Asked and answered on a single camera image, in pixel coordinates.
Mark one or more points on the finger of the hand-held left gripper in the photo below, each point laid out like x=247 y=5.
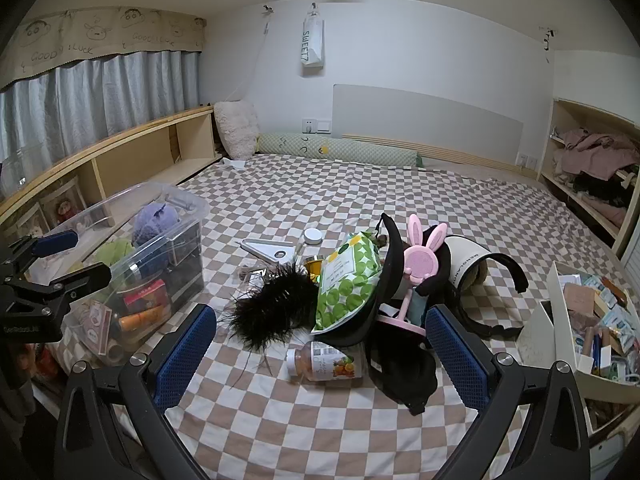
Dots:
x=80 y=277
x=57 y=244

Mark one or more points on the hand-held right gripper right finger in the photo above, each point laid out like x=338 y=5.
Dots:
x=457 y=360

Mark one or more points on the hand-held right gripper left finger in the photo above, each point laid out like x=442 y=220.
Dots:
x=185 y=355

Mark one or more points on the clear plastic storage container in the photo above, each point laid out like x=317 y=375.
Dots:
x=150 y=255

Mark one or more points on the white triangular plastic tool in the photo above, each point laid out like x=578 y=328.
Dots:
x=267 y=249

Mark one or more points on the framed photo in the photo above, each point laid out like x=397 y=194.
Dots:
x=62 y=202

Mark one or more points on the green fuzzy item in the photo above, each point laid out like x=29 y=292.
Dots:
x=115 y=251

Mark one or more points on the pink card packet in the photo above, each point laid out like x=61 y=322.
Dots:
x=96 y=330

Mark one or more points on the orange tube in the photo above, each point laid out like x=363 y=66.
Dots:
x=142 y=317

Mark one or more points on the black cloth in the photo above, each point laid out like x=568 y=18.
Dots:
x=402 y=380

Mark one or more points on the red small box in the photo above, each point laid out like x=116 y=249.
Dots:
x=147 y=294

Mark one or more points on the white organizer box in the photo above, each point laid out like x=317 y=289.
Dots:
x=542 y=330

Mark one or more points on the purple yarn ball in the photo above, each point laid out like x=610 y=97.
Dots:
x=156 y=222

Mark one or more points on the black feather trim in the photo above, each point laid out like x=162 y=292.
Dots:
x=270 y=305

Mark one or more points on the wooden bedside shelf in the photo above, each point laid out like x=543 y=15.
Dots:
x=150 y=150

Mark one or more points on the juice bottle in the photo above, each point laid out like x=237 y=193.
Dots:
x=325 y=362

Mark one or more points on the green dotted snack bag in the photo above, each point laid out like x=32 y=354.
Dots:
x=350 y=280

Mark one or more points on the assorted small organizer contents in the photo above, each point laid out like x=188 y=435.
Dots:
x=600 y=320

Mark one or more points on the orange yellow snack packet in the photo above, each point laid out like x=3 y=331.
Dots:
x=314 y=267

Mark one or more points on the grey curtain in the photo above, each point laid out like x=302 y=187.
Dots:
x=110 y=95

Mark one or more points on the white round lid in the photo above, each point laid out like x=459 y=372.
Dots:
x=313 y=236

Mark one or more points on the white crumpled paper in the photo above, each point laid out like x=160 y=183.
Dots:
x=234 y=163

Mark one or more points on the checkered bed sheet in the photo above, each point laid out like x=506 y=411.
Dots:
x=310 y=195

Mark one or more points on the printed beige curtain valance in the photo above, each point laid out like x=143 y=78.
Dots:
x=100 y=35

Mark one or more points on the fluffy white pillow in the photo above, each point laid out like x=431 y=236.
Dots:
x=237 y=127

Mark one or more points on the wooden closet shelf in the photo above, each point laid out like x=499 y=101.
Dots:
x=550 y=160

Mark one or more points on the green long bolster pillow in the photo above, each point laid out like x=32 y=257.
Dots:
x=350 y=152

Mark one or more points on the pile of clothes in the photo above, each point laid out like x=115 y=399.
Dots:
x=595 y=155

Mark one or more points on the white hanging bag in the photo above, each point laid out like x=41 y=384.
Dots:
x=311 y=40

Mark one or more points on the white wall socket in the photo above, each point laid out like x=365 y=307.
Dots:
x=316 y=125

